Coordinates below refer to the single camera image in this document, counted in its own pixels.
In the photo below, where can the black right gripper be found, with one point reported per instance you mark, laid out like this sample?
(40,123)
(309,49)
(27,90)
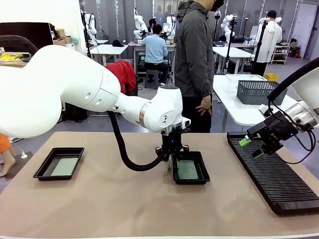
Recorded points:
(281,129)

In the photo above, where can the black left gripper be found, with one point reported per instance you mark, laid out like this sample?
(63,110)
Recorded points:
(172,142)

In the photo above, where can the green perforated circuit board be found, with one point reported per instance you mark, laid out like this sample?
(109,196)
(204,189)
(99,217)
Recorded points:
(188,170)
(64,166)

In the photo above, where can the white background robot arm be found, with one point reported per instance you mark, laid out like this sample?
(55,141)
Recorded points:
(139,25)
(225,25)
(90,25)
(170,25)

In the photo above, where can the person's right forearm grey sleeve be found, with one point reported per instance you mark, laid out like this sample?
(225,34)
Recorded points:
(207,84)

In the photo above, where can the black ESD tray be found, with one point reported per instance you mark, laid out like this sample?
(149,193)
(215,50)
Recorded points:
(62,152)
(199,155)

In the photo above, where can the person's right hand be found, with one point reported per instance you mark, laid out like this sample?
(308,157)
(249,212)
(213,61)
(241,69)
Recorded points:
(206,105)

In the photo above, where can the grey plastic basket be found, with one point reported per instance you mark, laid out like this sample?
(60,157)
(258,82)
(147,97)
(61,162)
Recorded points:
(254,92)

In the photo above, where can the black slotted board rack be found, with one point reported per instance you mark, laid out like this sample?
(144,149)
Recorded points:
(281,184)

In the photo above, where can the white table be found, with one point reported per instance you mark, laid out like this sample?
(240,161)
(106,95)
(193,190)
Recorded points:
(231,53)
(229,99)
(107,49)

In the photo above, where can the yellow bin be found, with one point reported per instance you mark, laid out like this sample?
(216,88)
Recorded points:
(271,77)

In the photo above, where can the dark puffer jacket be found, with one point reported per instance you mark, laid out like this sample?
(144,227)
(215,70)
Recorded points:
(132,90)

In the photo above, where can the grey stool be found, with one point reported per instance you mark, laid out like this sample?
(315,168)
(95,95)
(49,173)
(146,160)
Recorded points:
(152,79)

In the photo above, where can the white shelf unit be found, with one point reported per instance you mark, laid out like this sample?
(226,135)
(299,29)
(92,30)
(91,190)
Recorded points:
(280,53)

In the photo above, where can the red jacket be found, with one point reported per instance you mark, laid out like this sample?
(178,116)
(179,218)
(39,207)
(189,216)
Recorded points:
(127,74)

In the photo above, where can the black tripod stand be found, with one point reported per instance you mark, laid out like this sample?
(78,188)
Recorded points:
(260,42)
(229,47)

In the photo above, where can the person in white coat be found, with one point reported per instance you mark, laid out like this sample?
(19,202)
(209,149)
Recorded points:
(270,39)

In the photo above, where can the person in grey jacket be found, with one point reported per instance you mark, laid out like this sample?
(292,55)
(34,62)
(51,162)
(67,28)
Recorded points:
(194,49)

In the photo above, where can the black backpack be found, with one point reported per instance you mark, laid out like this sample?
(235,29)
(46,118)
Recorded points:
(74,114)

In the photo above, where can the seated person light blue shirt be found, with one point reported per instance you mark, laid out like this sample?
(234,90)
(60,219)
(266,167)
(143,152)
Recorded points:
(154,49)

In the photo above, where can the grey workstation desk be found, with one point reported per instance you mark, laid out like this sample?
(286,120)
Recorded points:
(135,44)

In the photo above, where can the pale door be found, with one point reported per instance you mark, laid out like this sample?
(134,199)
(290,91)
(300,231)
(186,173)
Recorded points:
(302,25)

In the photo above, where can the black cap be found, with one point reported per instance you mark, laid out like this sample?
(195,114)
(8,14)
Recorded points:
(117,43)

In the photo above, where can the black-haired seated person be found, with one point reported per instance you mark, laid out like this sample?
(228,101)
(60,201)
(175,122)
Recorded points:
(152,23)

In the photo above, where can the white storage box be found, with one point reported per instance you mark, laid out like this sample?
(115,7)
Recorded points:
(71,46)

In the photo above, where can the cardboard box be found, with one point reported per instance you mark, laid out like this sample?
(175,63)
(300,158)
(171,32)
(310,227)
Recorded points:
(59,42)
(68,39)
(60,33)

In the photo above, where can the colourful bowl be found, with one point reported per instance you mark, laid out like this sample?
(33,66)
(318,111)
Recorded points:
(26,59)

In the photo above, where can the large black monitor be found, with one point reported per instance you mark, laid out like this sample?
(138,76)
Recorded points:
(37,32)

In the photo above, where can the white cabinet wooden top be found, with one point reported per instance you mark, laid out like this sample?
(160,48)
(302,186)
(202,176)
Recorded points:
(10,63)

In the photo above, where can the yellow cloth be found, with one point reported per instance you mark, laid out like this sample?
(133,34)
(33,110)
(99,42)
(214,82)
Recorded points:
(11,56)

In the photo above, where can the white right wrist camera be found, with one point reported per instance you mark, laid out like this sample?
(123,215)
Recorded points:
(263,109)

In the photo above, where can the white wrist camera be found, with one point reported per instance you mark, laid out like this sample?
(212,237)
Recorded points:
(186,122)
(263,109)

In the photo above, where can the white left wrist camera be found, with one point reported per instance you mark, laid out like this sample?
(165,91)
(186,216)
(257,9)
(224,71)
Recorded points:
(186,122)

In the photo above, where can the grey floor base plate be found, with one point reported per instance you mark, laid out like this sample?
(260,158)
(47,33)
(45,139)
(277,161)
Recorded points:
(25,164)

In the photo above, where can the small white floor post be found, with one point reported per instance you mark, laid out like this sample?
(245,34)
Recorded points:
(23,154)

